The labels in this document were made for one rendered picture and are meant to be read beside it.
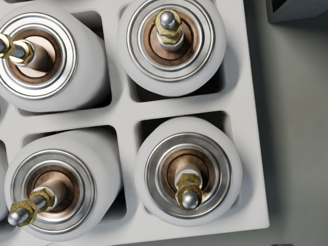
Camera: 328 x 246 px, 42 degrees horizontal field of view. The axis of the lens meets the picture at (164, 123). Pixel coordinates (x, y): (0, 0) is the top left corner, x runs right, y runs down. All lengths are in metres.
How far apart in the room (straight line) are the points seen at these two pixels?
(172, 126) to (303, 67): 0.31
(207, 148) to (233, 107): 0.09
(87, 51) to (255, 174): 0.21
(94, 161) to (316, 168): 0.37
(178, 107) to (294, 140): 0.25
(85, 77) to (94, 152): 0.07
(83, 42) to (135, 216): 0.19
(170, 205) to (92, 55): 0.15
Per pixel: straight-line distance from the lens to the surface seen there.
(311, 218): 0.67
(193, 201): 0.28
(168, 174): 0.37
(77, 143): 0.39
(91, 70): 0.39
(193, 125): 0.37
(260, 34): 0.64
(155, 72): 0.37
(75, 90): 0.38
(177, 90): 0.37
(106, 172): 0.39
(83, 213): 0.39
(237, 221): 0.46
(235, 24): 0.45
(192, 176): 0.32
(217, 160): 0.37
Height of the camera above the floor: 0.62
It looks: 86 degrees down
